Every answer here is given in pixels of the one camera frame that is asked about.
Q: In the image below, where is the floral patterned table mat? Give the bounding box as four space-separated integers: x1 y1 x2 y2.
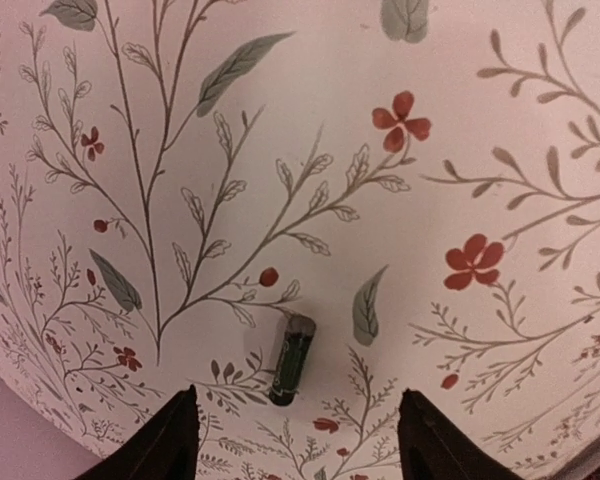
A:
0 1 600 479

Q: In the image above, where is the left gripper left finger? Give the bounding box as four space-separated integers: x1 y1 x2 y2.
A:
82 386 200 480

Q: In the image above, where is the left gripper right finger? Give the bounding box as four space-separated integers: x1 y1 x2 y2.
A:
397 389 519 480

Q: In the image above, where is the dark green AAA battery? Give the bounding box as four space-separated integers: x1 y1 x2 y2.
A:
268 314 316 407

